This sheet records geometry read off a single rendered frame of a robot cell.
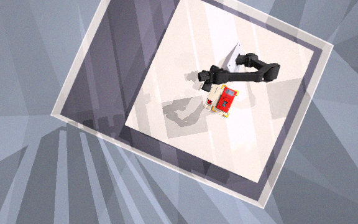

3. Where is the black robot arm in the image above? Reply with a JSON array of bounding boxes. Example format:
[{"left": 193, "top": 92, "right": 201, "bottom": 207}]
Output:
[{"left": 198, "top": 53, "right": 281, "bottom": 85}]

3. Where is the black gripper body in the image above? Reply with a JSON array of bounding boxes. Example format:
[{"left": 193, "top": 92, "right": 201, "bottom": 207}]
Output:
[{"left": 201, "top": 65, "right": 219, "bottom": 92}]

